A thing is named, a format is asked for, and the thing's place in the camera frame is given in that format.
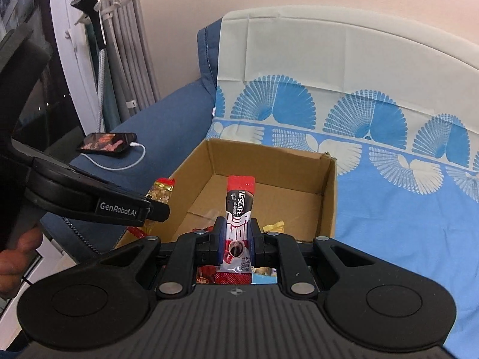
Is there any gold and red snack packet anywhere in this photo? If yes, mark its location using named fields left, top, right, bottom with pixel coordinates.
left=128, top=177, right=176, bottom=239

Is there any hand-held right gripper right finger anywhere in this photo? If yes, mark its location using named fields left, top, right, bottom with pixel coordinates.
left=249, top=217, right=378, bottom=296

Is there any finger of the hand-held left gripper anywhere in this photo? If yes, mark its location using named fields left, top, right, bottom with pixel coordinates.
left=144, top=195, right=172, bottom=223

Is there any brown cardboard box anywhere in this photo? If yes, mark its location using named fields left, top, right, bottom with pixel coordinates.
left=112, top=138, right=339, bottom=255

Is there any white charging cable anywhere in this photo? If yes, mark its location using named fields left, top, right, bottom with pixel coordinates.
left=84, top=141, right=146, bottom=171

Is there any blue fan-print bedsheet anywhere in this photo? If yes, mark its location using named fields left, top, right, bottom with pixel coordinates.
left=206, top=7, right=479, bottom=356

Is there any grey curtain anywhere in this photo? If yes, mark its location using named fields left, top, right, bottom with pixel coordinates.
left=88, top=0, right=161, bottom=135

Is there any black smartphone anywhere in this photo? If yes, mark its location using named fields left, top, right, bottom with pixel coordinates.
left=77, top=132, right=138, bottom=156

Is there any person's left hand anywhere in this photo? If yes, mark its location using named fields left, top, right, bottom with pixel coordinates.
left=0, top=228, right=43, bottom=300

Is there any red coffee stick packet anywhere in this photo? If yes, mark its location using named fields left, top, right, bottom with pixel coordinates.
left=216, top=175, right=257, bottom=285

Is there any gooseneck phone holder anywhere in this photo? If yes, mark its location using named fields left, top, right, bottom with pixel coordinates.
left=70, top=0, right=145, bottom=135

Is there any blue sofa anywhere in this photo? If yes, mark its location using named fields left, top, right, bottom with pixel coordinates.
left=39, top=17, right=225, bottom=262

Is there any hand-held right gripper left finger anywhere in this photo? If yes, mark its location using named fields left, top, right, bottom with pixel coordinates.
left=99, top=217, right=227, bottom=299

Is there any white window frame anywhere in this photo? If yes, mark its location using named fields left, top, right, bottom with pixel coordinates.
left=0, top=0, right=109, bottom=150

